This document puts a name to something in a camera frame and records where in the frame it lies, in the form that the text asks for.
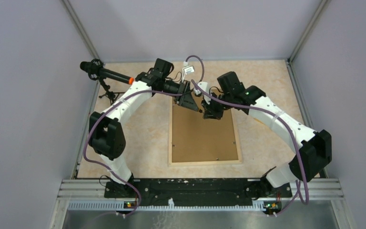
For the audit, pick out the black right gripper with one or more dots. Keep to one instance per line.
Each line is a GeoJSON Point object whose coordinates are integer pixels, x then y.
{"type": "Point", "coordinates": [209, 111]}

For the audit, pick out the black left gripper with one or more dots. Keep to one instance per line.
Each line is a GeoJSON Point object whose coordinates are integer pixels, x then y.
{"type": "Point", "coordinates": [186, 99]}

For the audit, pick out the white wooden picture frame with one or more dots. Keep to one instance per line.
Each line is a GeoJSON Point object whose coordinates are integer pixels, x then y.
{"type": "Point", "coordinates": [194, 141]}

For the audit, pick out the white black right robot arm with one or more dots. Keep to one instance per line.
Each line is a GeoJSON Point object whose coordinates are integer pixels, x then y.
{"type": "Point", "coordinates": [312, 149]}

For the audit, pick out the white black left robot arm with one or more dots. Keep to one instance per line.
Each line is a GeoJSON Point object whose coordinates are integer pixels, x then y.
{"type": "Point", "coordinates": [106, 135]}

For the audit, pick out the black tripod microphone stand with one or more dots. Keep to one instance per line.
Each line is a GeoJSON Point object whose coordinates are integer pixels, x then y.
{"type": "Point", "coordinates": [110, 95]}

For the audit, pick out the black microphone orange tip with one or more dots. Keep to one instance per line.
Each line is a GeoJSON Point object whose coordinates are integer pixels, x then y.
{"type": "Point", "coordinates": [97, 71]}

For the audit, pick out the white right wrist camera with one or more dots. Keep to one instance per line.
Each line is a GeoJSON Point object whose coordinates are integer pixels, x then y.
{"type": "Point", "coordinates": [200, 87]}

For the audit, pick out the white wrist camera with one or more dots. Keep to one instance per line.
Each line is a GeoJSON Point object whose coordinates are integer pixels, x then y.
{"type": "Point", "coordinates": [188, 70]}
{"type": "Point", "coordinates": [200, 87]}

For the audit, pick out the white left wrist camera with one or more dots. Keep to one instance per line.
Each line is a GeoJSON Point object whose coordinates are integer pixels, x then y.
{"type": "Point", "coordinates": [188, 70]}

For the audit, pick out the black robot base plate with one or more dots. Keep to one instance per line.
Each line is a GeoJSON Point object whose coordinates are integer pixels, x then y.
{"type": "Point", "coordinates": [196, 192]}

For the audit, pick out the aluminium front rail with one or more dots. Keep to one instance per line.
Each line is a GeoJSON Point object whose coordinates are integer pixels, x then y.
{"type": "Point", "coordinates": [88, 194]}

